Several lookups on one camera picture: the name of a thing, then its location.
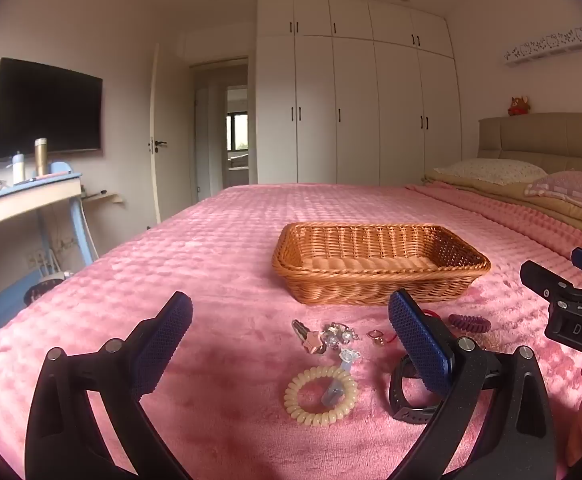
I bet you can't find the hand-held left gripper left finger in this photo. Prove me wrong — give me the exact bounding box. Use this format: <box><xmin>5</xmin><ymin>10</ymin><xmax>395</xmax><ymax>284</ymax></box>
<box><xmin>24</xmin><ymin>290</ymin><xmax>194</xmax><ymax>480</ymax></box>

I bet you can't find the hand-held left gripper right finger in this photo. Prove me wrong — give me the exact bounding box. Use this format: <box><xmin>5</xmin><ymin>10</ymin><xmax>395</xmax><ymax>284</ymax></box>
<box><xmin>387</xmin><ymin>289</ymin><xmax>569</xmax><ymax>480</ymax></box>

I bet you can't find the red string bracelet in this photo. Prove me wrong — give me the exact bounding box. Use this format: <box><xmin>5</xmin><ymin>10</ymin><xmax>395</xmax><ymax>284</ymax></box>
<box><xmin>387</xmin><ymin>310</ymin><xmax>442</xmax><ymax>346</ymax></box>

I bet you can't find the black wristband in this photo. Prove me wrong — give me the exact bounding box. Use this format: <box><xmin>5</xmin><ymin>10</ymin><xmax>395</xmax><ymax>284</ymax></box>
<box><xmin>388</xmin><ymin>355</ymin><xmax>452</xmax><ymax>423</ymax></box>

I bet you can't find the brown wicker basket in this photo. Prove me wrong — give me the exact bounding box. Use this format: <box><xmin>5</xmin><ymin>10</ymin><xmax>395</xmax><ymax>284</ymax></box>
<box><xmin>272</xmin><ymin>222</ymin><xmax>492</xmax><ymax>306</ymax></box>

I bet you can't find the translucent blue hair clip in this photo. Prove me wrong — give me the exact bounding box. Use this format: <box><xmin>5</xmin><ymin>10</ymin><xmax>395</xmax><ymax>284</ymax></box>
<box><xmin>321</xmin><ymin>347</ymin><xmax>362</xmax><ymax>406</ymax></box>

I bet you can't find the cream spiral hair tie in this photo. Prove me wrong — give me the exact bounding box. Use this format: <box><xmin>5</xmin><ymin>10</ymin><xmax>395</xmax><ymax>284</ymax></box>
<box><xmin>284</xmin><ymin>366</ymin><xmax>358</xmax><ymax>427</ymax></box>

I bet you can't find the beige quilt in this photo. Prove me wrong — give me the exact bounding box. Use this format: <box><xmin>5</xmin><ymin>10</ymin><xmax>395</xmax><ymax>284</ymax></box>
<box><xmin>423</xmin><ymin>167</ymin><xmax>582</xmax><ymax>236</ymax></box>

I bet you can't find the pink pillow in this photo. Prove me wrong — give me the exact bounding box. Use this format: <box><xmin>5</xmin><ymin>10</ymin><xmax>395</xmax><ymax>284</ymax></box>
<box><xmin>525</xmin><ymin>170</ymin><xmax>582</xmax><ymax>211</ymax></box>

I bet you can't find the pink plush blanket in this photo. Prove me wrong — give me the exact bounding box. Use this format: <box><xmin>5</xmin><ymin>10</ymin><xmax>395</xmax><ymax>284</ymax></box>
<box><xmin>0</xmin><ymin>182</ymin><xmax>582</xmax><ymax>480</ymax></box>

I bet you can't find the white floral pillow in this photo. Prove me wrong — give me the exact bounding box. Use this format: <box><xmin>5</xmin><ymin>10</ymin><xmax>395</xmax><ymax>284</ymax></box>
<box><xmin>433</xmin><ymin>158</ymin><xmax>549</xmax><ymax>186</ymax></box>

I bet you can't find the dark round floor appliance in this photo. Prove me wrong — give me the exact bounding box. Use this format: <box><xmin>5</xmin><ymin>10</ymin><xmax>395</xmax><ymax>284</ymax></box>
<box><xmin>24</xmin><ymin>271</ymin><xmax>74</xmax><ymax>306</ymax></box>

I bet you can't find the beige bed headboard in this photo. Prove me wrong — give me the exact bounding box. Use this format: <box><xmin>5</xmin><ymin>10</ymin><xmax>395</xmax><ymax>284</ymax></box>
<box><xmin>477</xmin><ymin>112</ymin><xmax>582</xmax><ymax>178</ymax></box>

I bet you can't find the blue and white desk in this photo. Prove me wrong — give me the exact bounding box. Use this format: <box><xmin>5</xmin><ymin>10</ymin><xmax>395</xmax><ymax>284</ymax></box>
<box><xmin>0</xmin><ymin>172</ymin><xmax>97</xmax><ymax>311</ymax></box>

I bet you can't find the white door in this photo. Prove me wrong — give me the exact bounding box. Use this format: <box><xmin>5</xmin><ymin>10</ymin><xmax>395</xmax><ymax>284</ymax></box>
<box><xmin>148</xmin><ymin>42</ymin><xmax>169</xmax><ymax>226</ymax></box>

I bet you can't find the gold thermos bottle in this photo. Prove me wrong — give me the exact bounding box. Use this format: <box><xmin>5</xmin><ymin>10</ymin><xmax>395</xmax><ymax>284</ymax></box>
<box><xmin>34</xmin><ymin>137</ymin><xmax>48</xmax><ymax>177</ymax></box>

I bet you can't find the hallway window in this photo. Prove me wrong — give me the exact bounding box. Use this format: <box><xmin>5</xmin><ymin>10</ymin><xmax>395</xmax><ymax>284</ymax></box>
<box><xmin>226</xmin><ymin>114</ymin><xmax>248</xmax><ymax>151</ymax></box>

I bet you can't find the white wardrobe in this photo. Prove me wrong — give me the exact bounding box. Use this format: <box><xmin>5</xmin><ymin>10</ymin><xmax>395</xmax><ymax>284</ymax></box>
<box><xmin>256</xmin><ymin>0</ymin><xmax>462</xmax><ymax>187</ymax></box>

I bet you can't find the purple spiral hair tie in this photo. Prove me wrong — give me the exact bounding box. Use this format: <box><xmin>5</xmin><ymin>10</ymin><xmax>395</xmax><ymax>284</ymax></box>
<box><xmin>448</xmin><ymin>313</ymin><xmax>492</xmax><ymax>334</ymax></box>

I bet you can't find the small wooden wall shelf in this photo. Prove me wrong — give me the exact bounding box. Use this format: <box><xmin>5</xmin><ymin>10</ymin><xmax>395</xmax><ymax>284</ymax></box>
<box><xmin>82</xmin><ymin>191</ymin><xmax>126</xmax><ymax>207</ymax></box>

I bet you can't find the white wall shelf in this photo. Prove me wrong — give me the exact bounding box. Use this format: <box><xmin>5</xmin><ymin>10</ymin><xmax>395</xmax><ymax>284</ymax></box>
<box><xmin>502</xmin><ymin>27</ymin><xmax>582</xmax><ymax>67</ymax></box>

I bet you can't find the black wall television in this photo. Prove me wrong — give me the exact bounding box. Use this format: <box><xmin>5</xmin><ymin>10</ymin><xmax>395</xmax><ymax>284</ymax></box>
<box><xmin>0</xmin><ymin>57</ymin><xmax>104</xmax><ymax>163</ymax></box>

